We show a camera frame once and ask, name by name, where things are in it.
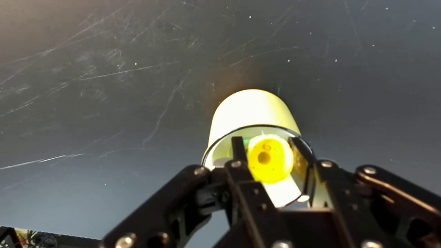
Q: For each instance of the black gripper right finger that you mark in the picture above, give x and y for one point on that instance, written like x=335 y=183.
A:
x=363 y=197

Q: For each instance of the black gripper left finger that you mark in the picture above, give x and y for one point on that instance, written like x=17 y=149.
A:
x=221 y=201

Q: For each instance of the small yellow round object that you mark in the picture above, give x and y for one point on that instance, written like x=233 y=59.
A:
x=269 y=160

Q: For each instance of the yellow mug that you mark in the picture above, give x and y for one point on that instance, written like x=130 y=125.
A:
x=250 y=114

